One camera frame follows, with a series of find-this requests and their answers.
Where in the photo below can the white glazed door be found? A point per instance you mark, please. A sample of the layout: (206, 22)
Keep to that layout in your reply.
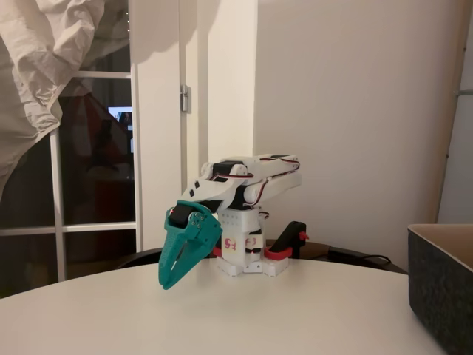
(135, 148)

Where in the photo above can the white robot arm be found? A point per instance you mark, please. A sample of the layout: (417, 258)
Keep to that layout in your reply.
(277, 181)

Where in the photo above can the yellow F3 sticker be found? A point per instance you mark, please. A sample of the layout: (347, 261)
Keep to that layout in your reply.
(254, 243)

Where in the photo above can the metal shelf brace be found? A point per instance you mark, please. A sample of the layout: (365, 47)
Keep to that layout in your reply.
(463, 92)

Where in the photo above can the metal door hinge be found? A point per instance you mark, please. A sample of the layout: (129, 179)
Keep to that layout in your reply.
(186, 98)

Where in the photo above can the grey felt box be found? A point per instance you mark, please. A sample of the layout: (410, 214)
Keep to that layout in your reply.
(443, 296)

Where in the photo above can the black clamp with red pad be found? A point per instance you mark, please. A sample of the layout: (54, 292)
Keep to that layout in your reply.
(290, 236)
(217, 252)

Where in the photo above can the dark wooden chair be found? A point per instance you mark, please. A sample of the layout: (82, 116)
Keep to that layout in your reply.
(318, 247)
(144, 255)

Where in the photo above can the beige curtain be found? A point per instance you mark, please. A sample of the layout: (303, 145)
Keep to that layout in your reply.
(37, 55)

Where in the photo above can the teal gripper black servo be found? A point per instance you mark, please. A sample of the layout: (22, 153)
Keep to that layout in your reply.
(185, 237)

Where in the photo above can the yellow F5 sticker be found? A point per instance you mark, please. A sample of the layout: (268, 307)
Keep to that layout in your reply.
(231, 244)

